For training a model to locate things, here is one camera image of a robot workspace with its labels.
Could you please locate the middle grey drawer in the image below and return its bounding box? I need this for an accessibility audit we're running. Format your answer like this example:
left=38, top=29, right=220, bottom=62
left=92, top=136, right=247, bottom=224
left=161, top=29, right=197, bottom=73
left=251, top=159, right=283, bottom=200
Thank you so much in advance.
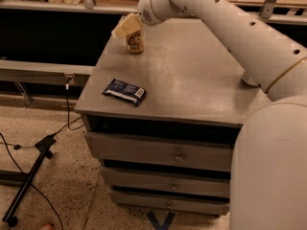
left=101, top=167, right=230, bottom=198

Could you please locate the grey metal shelf rail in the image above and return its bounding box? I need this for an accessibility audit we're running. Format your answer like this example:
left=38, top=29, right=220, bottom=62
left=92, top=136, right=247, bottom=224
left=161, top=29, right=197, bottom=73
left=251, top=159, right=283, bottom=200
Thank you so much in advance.
left=0, top=0, right=307, bottom=26

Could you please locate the green and white soda can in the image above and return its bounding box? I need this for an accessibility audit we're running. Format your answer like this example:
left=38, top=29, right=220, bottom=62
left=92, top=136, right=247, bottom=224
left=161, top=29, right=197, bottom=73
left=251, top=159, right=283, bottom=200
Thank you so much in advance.
left=242, top=76, right=259, bottom=87

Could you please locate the top grey drawer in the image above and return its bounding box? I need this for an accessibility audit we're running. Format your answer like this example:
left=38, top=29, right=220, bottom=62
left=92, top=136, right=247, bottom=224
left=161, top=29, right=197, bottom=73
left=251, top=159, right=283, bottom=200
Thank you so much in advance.
left=85, top=132, right=232, bottom=173

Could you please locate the black floor cable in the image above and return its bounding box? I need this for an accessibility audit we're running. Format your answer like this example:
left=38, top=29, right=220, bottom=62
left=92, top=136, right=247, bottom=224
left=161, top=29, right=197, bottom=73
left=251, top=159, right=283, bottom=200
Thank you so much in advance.
left=0, top=83, right=86, bottom=230

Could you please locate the black wheeled stand leg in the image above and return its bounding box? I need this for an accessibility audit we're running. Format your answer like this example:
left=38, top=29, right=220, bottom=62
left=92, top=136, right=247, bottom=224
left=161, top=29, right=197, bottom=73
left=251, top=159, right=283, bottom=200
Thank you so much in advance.
left=0, top=135, right=56, bottom=227

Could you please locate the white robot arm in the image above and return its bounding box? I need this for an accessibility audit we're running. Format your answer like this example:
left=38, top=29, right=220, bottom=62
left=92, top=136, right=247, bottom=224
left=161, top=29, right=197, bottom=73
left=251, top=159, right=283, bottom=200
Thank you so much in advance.
left=114, top=0, right=307, bottom=230

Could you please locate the bottom grey drawer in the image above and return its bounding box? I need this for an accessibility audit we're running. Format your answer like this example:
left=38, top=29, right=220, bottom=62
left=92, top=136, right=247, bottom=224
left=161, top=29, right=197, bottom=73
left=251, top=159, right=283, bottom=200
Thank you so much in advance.
left=109, top=190, right=229, bottom=216

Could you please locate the grey drawer cabinet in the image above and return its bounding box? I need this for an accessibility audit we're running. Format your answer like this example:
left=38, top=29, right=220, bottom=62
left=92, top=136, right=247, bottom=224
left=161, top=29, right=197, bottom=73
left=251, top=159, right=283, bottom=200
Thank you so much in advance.
left=75, top=19, right=269, bottom=204

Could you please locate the grey metal shelf bracket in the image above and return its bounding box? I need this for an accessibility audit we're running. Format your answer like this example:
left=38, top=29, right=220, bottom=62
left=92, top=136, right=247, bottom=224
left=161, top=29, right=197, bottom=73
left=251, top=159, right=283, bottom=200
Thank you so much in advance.
left=259, top=0, right=277, bottom=19

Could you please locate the grey drawer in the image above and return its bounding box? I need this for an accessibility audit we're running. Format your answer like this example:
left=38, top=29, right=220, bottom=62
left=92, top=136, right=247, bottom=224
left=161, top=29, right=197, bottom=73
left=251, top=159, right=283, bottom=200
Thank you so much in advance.
left=101, top=167, right=230, bottom=198
left=85, top=132, right=232, bottom=173
left=109, top=190, right=229, bottom=216

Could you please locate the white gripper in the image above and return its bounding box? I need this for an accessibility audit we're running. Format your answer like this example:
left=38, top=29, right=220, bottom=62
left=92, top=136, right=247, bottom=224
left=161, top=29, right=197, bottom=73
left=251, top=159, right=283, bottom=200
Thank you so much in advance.
left=112, top=0, right=175, bottom=38

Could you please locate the dark blue snack packet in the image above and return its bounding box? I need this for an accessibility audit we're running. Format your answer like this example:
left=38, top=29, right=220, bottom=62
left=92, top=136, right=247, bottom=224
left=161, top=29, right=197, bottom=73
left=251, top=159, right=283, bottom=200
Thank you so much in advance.
left=103, top=79, right=147, bottom=106

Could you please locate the orange patterned soda can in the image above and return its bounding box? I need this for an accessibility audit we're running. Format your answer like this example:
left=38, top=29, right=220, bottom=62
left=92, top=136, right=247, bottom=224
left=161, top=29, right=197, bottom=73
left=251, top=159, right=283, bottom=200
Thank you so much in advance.
left=126, top=31, right=144, bottom=54

